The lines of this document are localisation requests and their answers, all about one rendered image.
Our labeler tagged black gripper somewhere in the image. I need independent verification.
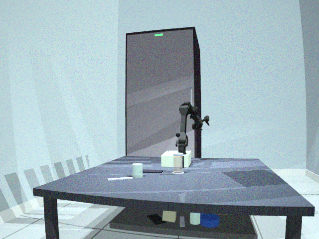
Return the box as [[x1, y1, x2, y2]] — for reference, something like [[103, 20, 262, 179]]
[[192, 116, 209, 130]]

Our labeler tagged dark grey lower shelf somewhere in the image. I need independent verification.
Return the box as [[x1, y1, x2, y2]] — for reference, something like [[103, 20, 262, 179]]
[[110, 208, 258, 239]]

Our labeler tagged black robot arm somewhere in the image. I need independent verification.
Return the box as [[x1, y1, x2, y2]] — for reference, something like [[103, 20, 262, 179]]
[[178, 102, 203, 155]]

